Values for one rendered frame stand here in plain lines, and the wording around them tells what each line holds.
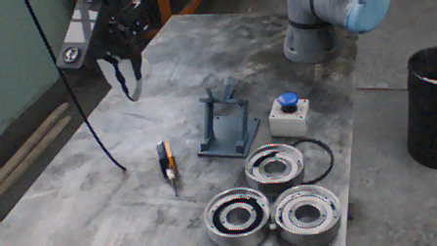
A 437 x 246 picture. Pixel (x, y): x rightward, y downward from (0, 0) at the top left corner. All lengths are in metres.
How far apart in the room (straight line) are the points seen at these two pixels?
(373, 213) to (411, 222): 0.14
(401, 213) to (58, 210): 1.33
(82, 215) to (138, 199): 0.10
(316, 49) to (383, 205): 0.91
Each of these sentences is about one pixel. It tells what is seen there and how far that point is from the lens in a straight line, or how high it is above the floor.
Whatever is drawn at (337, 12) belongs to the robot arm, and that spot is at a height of 0.96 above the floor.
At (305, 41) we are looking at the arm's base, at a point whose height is 0.86.
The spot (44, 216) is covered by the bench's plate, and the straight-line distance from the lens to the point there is 0.93.
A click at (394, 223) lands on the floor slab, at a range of 1.87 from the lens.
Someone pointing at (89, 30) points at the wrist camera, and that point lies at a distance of 0.73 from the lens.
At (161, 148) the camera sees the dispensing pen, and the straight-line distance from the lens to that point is 0.91.
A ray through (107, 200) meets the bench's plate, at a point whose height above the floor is 0.80.
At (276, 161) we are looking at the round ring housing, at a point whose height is 0.83.
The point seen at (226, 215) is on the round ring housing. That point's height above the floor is 0.83.
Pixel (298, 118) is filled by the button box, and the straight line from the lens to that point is 0.92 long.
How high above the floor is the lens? 1.37
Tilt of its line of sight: 36 degrees down
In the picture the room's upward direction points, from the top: 7 degrees counter-clockwise
